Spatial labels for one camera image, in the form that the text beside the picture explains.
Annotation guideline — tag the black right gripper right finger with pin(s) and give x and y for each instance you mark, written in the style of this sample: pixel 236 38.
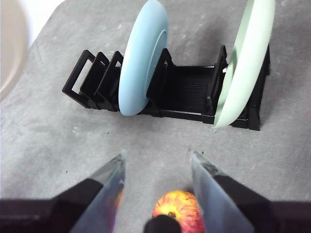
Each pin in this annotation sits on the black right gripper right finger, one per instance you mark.
pixel 233 208

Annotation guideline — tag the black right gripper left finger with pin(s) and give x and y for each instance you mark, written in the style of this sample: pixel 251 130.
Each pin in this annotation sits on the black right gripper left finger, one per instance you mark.
pixel 80 208

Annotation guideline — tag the red apple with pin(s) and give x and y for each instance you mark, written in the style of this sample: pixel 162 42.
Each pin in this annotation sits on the red apple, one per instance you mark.
pixel 175 201

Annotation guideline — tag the cream yellow plate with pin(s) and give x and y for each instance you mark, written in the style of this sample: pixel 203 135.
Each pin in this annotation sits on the cream yellow plate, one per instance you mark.
pixel 12 48

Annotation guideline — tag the black plate rack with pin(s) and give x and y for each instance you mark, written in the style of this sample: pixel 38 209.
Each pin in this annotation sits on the black plate rack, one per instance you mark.
pixel 184 92

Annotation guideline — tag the green plate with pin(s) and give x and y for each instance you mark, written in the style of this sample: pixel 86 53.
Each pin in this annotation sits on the green plate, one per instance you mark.
pixel 250 60

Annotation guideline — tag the blue plate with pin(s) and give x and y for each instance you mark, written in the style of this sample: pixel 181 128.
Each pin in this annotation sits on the blue plate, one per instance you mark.
pixel 141 60

